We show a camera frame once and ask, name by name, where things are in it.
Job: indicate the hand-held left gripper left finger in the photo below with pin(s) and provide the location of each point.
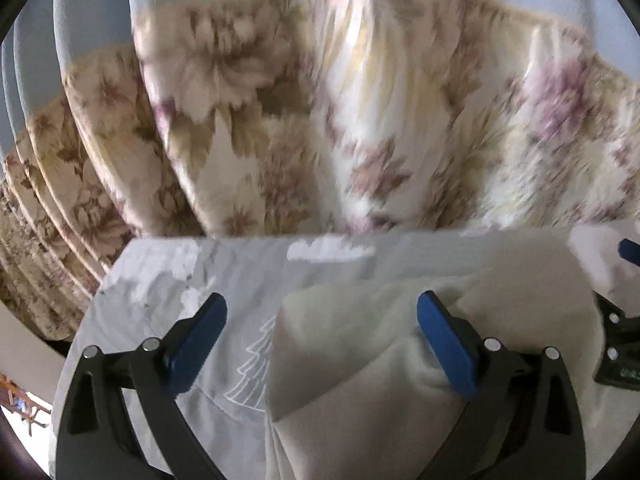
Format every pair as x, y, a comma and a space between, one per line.
197, 340

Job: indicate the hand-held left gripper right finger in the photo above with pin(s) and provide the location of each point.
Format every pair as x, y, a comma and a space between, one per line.
450, 345

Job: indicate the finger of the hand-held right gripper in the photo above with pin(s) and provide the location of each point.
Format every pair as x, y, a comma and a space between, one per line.
630, 251
617, 345

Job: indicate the cream garment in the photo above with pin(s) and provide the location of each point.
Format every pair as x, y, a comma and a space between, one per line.
360, 360

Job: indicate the grey printed bedsheet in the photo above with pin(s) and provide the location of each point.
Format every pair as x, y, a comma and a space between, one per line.
150, 270

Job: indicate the wooden furniture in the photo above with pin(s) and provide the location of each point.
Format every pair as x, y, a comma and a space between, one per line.
20, 402

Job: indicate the floral curtain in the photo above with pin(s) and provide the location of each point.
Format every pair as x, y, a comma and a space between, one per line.
240, 60

